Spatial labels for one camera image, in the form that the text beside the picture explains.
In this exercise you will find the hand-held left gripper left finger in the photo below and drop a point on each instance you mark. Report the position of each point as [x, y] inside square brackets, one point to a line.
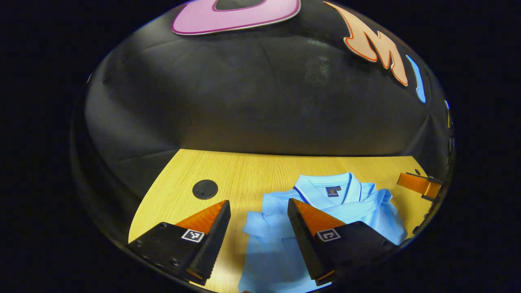
[211, 240]

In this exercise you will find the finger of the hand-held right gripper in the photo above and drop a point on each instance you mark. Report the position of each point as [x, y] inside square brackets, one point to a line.
[415, 183]

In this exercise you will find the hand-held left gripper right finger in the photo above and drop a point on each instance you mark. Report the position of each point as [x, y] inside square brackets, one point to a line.
[305, 240]

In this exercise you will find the light blue T-shirt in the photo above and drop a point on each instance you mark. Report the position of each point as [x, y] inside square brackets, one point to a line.
[354, 203]

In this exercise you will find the black backdrop cloth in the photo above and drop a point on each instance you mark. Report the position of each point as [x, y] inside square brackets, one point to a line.
[252, 93]

